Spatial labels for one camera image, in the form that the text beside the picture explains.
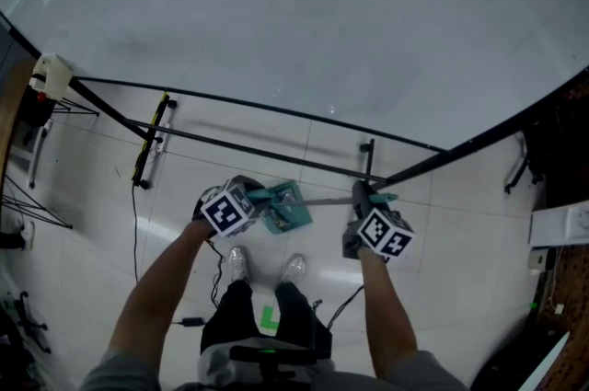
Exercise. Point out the person's left white shoe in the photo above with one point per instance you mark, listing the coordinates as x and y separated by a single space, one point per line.
238 265

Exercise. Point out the black power adapter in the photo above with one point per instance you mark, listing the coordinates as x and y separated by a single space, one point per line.
191 321

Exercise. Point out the black tripod stand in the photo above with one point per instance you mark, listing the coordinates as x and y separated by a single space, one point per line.
73 108

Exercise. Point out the person's white shoe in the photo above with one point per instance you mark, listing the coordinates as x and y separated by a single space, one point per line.
238 265
294 268

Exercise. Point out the person's left forearm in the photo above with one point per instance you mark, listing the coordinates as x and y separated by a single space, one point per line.
156 292

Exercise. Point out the person's grey shirt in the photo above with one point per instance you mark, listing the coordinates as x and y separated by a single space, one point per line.
115 373

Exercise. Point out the white rolling whiteboard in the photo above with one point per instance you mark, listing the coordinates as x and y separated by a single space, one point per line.
276 12

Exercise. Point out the teal dustpan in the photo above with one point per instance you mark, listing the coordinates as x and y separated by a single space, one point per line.
296 219

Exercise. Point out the white water dispenser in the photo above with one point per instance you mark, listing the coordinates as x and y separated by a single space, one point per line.
559 226

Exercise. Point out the white box with red button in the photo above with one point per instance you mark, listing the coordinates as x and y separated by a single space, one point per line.
53 76

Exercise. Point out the person's black trousers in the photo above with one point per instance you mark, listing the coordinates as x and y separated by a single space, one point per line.
230 320

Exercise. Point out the black chest-mounted device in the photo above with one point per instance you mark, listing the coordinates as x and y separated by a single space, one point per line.
271 354

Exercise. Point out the yellow black floor strip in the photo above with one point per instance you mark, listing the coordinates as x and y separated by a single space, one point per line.
149 141

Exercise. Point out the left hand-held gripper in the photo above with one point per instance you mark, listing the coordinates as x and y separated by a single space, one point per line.
225 214

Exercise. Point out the teal broom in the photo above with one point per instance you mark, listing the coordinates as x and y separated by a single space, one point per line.
322 202

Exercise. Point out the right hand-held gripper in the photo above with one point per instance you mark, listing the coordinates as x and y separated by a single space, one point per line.
384 235

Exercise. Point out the person's right white shoe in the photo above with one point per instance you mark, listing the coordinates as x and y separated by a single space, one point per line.
294 268

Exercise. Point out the person's right forearm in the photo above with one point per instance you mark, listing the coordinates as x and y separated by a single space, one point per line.
389 315

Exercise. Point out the small white appliance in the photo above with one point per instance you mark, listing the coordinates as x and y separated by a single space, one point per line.
539 259

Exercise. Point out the round wooden table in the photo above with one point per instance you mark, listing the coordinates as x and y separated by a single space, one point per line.
9 127

